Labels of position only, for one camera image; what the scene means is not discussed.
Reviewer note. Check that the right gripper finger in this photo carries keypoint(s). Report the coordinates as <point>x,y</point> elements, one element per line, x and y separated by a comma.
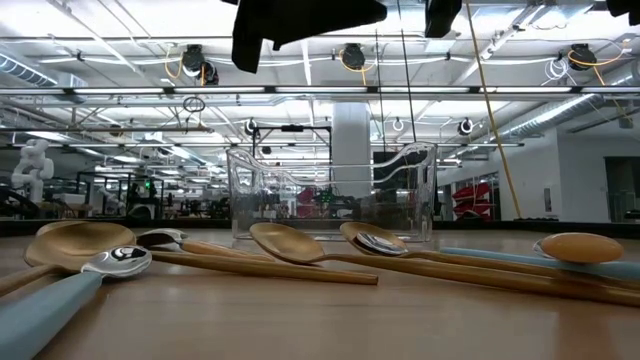
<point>300,20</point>
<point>442,17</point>

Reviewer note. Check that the gold metal spoon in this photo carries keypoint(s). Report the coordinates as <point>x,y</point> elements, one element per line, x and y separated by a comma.
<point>287,242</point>
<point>350,232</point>
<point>275,270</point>

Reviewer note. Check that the wooden spoon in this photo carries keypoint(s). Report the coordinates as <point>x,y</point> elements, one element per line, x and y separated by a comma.
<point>70,247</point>

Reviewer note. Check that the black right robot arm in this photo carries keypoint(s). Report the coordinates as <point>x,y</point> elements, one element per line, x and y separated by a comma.
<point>627,7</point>

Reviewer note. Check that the long white light strip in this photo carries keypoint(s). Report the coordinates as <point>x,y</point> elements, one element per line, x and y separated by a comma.
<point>320,90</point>

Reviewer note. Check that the white building column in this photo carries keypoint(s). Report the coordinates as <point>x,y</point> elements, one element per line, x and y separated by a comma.
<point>350,125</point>

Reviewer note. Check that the red storage bins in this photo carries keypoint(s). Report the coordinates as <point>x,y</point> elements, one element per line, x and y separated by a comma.
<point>475,195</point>

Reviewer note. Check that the clear plastic bin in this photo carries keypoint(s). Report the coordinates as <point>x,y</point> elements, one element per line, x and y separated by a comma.
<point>260,200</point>

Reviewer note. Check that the black background workstation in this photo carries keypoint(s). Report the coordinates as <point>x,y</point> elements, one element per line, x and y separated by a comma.
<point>135,205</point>

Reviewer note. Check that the white robot figure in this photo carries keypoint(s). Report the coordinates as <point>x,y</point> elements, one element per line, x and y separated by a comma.
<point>32,170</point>

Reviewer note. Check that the black background rig frame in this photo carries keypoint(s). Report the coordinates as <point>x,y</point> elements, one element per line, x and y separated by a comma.
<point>292,128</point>

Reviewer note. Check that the silver ventilation duct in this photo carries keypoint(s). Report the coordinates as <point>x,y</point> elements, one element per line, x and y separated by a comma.
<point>575,107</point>
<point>20,70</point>

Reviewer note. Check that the black aluminium table frame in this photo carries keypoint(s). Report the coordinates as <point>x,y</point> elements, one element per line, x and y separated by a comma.
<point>100,227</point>

